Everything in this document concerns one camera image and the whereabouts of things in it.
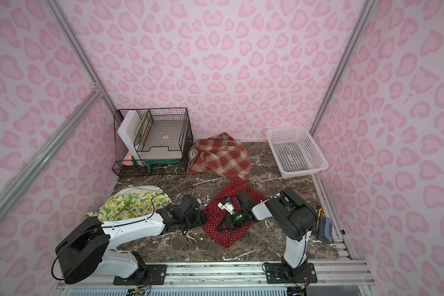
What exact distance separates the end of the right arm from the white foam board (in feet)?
1.77

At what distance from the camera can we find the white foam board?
92 cm

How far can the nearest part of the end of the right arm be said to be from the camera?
78 centimetres
